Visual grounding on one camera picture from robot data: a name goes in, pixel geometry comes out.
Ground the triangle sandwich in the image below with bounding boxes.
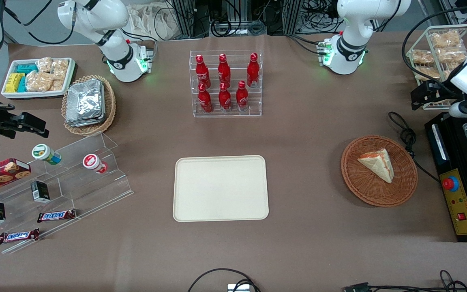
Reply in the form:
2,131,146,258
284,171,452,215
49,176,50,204
357,148,395,184

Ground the oval wicker basket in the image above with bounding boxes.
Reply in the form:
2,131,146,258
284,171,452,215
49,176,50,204
61,75,116,136

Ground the round brown wicker basket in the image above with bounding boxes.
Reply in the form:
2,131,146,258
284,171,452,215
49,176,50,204
341,135,418,208

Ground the beige plastic tray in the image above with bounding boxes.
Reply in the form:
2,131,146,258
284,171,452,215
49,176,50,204
173,155,270,223

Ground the clear fried snack packet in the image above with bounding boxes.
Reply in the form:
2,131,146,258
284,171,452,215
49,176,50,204
430,30,461,49
436,47,467,63
414,66,441,81
411,49,435,65

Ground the green lid yogurt cup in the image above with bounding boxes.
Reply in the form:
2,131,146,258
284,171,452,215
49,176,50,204
32,144,62,165

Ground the white rectangular snack bin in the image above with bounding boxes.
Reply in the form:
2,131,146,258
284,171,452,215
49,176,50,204
2,58,76,99

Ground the yellow snack packet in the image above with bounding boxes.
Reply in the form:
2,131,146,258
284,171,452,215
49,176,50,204
6,73,25,93

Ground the red lid yogurt cup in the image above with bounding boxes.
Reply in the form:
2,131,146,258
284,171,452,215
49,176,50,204
82,153,108,175

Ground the clear acrylic tiered stand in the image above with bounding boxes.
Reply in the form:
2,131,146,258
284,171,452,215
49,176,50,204
0,132,133,255

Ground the Snickers chocolate bar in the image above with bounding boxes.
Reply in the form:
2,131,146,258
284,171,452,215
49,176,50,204
37,209,77,223
0,228,40,245

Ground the beige cloth bag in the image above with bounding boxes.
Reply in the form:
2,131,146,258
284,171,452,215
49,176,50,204
126,2,181,41

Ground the red cola bottle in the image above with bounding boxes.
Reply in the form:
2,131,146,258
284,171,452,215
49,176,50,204
196,54,211,88
219,82,232,112
246,53,260,88
218,54,231,86
198,83,213,113
236,81,249,112

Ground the clear acrylic bottle rack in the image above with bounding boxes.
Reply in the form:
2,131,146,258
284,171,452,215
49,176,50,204
189,50,263,118

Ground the black power cable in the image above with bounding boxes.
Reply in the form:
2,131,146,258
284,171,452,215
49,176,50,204
388,112,441,183

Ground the white wire basket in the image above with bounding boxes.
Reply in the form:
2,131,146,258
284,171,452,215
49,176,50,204
406,24,467,111

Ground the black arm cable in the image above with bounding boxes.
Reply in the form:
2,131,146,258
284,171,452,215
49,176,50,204
2,0,76,46

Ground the coiled black cable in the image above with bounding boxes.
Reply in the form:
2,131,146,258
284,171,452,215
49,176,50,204
211,16,267,38

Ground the aluminium frame rack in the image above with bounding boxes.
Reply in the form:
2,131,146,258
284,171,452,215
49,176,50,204
169,0,212,38

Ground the black cable with plug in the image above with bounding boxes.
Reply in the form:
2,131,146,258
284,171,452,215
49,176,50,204
343,270,467,292

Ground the black looped cable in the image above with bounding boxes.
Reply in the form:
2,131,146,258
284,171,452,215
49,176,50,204
187,268,260,292

